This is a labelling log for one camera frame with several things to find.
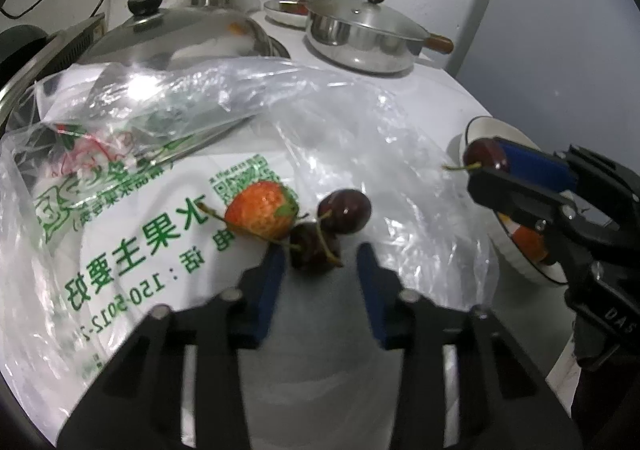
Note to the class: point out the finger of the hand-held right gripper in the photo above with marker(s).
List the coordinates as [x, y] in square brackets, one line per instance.
[537, 162]
[515, 195]

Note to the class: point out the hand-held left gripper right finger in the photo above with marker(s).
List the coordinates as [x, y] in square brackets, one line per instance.
[372, 290]

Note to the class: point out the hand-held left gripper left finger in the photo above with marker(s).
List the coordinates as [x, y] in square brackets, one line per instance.
[267, 285]

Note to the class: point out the white round plate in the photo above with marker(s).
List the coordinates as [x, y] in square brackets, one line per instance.
[505, 242]

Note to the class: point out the dark red cherry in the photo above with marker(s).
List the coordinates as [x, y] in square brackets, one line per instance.
[310, 250]
[345, 210]
[482, 155]

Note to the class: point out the orange tangerine segment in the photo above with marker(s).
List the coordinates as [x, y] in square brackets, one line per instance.
[530, 245]

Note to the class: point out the clear printed plastic bag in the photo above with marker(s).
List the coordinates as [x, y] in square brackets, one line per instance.
[150, 240]

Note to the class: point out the red strawberry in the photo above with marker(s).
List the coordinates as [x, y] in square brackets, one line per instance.
[260, 210]

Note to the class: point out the steel saucepan lid, wooden knob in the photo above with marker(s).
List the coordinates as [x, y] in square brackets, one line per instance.
[360, 15]

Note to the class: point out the large steel pan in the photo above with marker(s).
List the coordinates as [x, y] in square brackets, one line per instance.
[282, 50]

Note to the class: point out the large steel domed lid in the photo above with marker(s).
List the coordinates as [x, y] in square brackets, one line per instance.
[175, 35]

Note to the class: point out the small white dish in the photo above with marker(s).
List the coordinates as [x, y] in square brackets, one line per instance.
[282, 14]

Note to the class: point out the silver induction cooker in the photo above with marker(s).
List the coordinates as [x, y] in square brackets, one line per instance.
[65, 47]

